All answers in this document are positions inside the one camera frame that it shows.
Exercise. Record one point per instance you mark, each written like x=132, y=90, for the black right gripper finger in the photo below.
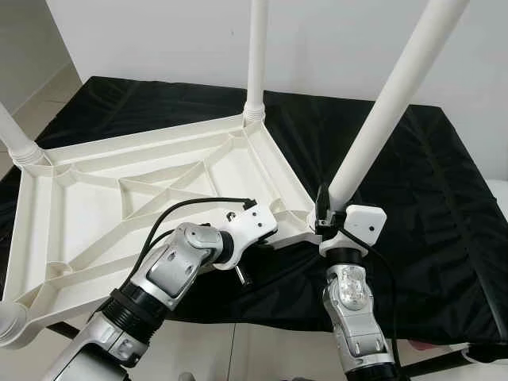
x=324, y=205

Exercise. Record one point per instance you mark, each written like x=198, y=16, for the white plastic table top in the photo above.
x=95, y=206

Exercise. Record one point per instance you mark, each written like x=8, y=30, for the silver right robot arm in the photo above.
x=349, y=302

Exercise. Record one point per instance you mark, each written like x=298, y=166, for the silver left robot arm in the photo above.
x=167, y=270

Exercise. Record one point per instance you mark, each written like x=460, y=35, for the grey left robot leg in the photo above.
x=186, y=376

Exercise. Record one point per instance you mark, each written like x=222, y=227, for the black table cloth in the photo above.
x=444, y=198

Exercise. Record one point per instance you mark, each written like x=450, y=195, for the white curved plastic piece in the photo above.
x=486, y=355

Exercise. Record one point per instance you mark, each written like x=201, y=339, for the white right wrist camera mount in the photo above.
x=361, y=226

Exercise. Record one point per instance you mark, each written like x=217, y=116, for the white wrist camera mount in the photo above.
x=361, y=226
x=250, y=226

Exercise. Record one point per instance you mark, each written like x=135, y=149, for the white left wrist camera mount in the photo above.
x=250, y=226

